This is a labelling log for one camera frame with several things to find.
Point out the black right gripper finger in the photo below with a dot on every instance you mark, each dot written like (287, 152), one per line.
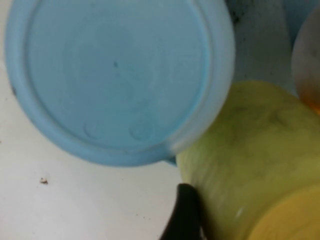
(185, 215)

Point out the pink plastic cup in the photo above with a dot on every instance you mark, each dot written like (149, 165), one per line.
(308, 62)

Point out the yellow plastic cup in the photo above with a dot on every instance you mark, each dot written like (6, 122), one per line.
(250, 155)

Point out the light blue plastic cup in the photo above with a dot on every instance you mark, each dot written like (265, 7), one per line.
(117, 75)

